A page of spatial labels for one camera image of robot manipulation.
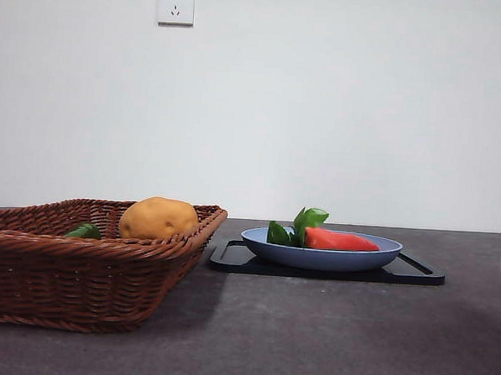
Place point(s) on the blue round plate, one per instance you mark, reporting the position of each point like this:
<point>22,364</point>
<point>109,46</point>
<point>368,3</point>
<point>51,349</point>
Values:
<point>318,258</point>

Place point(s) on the orange carrot with green leaves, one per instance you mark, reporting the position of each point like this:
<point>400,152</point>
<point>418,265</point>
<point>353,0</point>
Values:
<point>336,241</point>

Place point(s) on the black flat tray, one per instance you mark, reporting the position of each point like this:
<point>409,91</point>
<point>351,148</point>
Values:
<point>230,262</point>

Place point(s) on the yellow-brown potato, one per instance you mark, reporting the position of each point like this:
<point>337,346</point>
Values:
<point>158,218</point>

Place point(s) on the green vegetable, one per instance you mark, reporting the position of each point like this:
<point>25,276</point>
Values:
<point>86,230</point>

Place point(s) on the brown wicker basket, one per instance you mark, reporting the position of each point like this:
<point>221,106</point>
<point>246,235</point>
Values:
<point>82,279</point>

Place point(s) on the white wall socket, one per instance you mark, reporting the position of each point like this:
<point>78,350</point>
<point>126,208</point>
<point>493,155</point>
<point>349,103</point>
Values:
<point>176,5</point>

